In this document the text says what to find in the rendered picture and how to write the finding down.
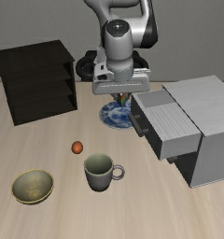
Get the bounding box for rainbow cake wedge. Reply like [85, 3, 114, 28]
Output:
[117, 92, 131, 106]

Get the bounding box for blue and white plate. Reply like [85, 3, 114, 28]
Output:
[98, 100, 134, 130]

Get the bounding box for open grey drawer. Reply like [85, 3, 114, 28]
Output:
[128, 89, 203, 162]

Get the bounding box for small orange fruit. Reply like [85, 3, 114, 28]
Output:
[71, 140, 84, 154]

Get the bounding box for tall dark slatted rack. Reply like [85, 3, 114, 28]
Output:
[0, 39, 78, 127]

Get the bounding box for grey-green mug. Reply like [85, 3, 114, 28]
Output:
[83, 152, 126, 192]

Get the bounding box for grey cabinet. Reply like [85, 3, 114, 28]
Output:
[161, 75, 224, 189]

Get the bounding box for olive green bowl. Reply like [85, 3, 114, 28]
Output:
[11, 168, 55, 205]

